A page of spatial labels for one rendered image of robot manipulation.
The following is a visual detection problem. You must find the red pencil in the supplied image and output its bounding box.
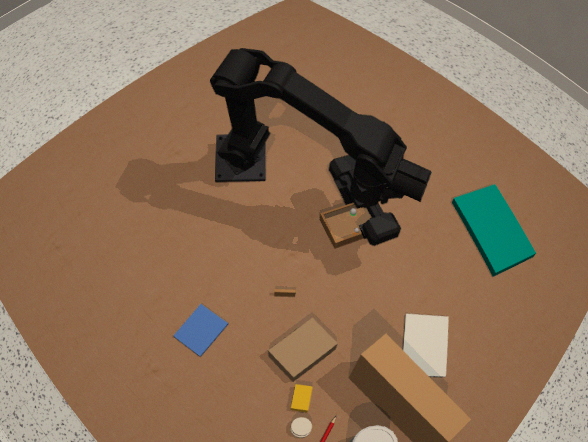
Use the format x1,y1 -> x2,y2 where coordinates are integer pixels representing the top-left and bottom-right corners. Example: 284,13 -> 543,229
320,418 -> 336,442

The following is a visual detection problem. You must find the yellow rectangular block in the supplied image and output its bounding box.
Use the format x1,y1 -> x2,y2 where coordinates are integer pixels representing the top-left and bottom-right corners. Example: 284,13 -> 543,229
291,384 -> 312,412

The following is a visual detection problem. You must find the wooden ball tray with clear cover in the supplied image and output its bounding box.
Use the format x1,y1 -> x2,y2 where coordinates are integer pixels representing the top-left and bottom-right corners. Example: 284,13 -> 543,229
320,203 -> 372,249

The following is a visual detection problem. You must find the grey mug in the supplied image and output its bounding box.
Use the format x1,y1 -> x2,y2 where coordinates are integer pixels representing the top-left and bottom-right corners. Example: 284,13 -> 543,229
349,425 -> 398,442

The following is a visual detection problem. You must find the tan flat rectangular box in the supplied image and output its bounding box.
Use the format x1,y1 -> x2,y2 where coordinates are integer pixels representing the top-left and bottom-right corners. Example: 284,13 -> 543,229
268,318 -> 338,382

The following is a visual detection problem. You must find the blue flat rectangular pad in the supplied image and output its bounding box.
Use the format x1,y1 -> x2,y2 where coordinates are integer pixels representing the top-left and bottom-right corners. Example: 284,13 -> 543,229
174,304 -> 228,357

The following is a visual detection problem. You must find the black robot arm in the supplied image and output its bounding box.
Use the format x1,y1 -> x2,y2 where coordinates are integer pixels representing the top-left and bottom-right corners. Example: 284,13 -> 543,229
210,48 -> 432,204

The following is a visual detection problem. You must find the teal flat rectangular block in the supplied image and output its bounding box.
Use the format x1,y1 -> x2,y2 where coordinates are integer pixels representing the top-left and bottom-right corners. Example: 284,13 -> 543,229
452,184 -> 536,276

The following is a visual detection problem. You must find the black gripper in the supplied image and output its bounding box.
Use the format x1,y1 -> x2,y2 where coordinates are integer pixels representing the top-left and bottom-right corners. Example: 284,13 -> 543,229
329,155 -> 401,246

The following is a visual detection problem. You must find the brown rectangular block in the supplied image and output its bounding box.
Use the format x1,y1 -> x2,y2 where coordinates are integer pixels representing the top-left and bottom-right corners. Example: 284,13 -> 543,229
349,334 -> 470,442

